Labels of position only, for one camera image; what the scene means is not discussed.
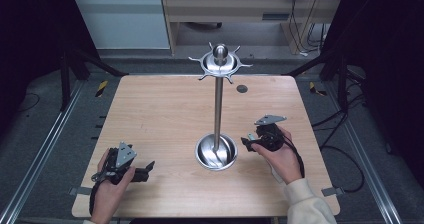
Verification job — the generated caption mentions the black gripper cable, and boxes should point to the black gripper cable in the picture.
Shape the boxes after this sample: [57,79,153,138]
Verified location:
[88,180,102,217]
[281,133,306,179]

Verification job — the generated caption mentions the aluminium floor rail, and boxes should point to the aluminium floor rail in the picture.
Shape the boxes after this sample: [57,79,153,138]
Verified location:
[0,79,86,224]
[323,80,405,224]

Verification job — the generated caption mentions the yellow black striped tape piece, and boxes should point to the yellow black striped tape piece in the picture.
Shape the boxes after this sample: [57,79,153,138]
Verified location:
[308,81,328,97]

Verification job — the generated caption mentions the person's right hand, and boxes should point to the person's right hand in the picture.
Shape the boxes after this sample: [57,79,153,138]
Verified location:
[251,125,304,185]

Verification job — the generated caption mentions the white cabinet panel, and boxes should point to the white cabinet panel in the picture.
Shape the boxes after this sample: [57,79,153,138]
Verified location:
[67,0,172,51]

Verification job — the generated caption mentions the thin black floor cable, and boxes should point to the thin black floor cable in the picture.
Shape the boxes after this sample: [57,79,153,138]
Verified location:
[17,92,42,114]

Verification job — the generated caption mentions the black metal frame stand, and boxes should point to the black metal frame stand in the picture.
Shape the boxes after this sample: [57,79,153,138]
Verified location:
[285,49,350,114]
[59,45,130,112]

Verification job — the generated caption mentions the person's left hand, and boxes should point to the person's left hand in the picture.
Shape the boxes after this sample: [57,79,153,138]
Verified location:
[94,149,137,206]

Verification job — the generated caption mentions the yellow-handled tool on floor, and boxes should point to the yellow-handled tool on floor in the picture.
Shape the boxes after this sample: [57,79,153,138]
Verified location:
[95,79,110,98]

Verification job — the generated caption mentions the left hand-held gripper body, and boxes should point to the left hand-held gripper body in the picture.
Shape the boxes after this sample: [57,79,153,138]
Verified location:
[91,141,145,186]

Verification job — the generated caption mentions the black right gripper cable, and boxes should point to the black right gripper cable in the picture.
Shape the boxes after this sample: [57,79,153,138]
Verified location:
[281,133,306,179]

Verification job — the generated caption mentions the stainless steel hook stand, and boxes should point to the stainless steel hook stand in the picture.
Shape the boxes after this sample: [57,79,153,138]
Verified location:
[187,41,254,172]

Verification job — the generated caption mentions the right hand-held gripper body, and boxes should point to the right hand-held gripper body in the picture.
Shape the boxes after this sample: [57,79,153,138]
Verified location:
[254,114,288,152]

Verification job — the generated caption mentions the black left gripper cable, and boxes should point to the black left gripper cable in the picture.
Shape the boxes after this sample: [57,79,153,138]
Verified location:
[88,180,102,217]

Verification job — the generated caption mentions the black hanging desk cables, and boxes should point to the black hanging desk cables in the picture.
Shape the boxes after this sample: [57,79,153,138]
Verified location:
[287,0,332,57]

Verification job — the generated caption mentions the grey table edge bracket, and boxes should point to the grey table edge bracket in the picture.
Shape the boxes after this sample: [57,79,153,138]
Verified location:
[321,186,345,198]
[68,186,93,197]

